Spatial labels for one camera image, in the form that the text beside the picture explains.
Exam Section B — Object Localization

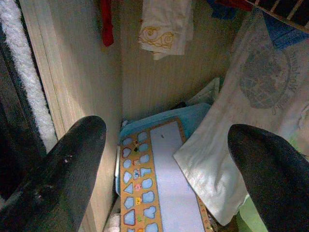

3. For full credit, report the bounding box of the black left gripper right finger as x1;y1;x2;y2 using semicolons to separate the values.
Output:
227;124;309;232

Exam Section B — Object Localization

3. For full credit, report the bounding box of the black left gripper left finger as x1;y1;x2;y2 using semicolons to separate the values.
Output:
0;115;107;232

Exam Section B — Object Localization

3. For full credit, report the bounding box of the wooden shape puzzle board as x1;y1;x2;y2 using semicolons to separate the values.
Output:
119;116;214;232

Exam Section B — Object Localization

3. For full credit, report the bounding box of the white grey-print shirt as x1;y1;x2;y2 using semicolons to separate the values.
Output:
173;9;309;227

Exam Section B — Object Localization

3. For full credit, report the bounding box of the white fuzzy door seal strip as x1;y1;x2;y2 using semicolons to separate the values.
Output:
0;0;58;152

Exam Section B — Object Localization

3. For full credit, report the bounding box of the light wooden wardrobe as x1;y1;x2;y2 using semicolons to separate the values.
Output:
18;0;247;232

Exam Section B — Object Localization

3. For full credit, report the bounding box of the light blue folded cloth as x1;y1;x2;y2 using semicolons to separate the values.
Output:
115;102;213;196

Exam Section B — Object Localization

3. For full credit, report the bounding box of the white folded cloth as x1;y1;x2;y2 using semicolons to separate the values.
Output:
187;77;222;107

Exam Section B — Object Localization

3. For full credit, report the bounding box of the blue hanging garment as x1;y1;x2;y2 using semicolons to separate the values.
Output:
206;0;309;51

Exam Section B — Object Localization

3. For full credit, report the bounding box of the red hanging garment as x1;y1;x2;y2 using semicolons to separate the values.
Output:
100;0;115;47

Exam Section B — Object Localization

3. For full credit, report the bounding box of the dark white-striped garment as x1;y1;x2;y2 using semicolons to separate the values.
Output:
246;0;309;32

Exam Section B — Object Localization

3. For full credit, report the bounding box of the white gold-embroidered cloth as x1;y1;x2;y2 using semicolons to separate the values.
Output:
138;0;195;61

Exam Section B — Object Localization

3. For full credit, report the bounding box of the black sliding door frame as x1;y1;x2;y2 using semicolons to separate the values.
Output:
0;0;49;208

